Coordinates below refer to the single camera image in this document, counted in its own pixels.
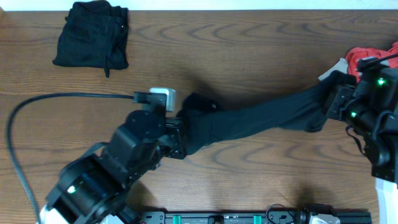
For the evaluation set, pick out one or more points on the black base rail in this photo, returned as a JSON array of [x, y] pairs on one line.
[[275, 214]]

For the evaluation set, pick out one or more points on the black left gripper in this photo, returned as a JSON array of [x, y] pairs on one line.
[[173, 125]]

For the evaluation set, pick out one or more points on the beige garment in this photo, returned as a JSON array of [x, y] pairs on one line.
[[340, 66]]

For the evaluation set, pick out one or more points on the folded black garment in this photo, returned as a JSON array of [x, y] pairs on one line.
[[95, 35]]

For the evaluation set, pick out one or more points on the black t-shirt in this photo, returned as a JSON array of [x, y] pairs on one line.
[[207, 123]]

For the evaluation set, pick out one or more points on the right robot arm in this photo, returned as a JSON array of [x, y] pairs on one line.
[[370, 110]]

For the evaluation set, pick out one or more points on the red printed t-shirt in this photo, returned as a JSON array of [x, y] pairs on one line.
[[358, 53]]

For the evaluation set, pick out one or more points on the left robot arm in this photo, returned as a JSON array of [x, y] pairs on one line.
[[95, 186]]

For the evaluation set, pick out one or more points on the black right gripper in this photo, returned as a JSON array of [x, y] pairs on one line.
[[343, 93]]

